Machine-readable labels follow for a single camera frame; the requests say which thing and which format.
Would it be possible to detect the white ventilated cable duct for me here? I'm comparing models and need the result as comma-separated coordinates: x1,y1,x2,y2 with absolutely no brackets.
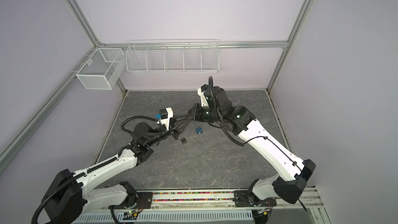
74,209,254,224

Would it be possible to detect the white wire wall basket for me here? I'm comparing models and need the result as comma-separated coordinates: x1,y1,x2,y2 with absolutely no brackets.
125,39,220,73

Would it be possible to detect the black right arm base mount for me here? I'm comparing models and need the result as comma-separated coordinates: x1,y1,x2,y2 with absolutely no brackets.
233,190,277,207

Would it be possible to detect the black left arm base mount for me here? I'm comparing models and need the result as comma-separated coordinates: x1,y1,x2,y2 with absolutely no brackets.
122,191,153,209

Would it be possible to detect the aluminium frame corner post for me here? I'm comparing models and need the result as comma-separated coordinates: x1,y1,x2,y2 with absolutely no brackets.
63,0,102,47

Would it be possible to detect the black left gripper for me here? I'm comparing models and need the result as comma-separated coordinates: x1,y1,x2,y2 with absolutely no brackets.
146,114,192,147

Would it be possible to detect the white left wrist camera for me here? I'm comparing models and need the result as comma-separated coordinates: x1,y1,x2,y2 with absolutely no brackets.
155,107,174,130

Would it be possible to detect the aluminium front mounting rail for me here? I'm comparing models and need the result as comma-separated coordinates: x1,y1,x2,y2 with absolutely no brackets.
62,186,324,212

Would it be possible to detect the white mesh box basket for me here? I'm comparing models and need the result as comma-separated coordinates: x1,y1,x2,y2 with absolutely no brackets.
77,48,126,90

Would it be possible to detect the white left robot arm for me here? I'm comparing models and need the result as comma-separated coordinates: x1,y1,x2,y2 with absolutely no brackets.
31,109,191,224

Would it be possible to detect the small black padlock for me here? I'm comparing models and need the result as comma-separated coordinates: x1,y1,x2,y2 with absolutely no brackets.
180,136,190,144

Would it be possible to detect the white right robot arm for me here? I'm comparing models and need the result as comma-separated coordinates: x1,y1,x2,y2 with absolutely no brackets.
188,76,316,206

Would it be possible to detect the blue padlock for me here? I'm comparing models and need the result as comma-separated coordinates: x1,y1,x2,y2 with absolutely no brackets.
195,123,204,136

